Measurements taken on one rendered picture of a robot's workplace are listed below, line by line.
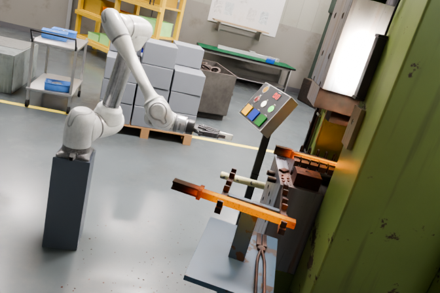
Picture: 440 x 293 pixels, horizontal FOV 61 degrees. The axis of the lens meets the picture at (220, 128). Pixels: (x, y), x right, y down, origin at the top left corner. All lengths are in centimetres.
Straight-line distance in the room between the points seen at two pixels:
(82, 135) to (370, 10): 157
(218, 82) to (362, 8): 386
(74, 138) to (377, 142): 154
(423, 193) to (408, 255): 26
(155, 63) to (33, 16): 593
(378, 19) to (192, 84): 277
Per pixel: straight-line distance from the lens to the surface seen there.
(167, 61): 408
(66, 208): 239
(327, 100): 177
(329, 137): 210
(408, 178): 152
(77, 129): 218
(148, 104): 171
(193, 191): 124
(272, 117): 224
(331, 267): 164
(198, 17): 928
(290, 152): 189
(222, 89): 542
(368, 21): 172
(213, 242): 149
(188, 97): 421
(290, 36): 979
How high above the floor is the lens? 158
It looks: 17 degrees down
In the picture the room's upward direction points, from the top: 15 degrees clockwise
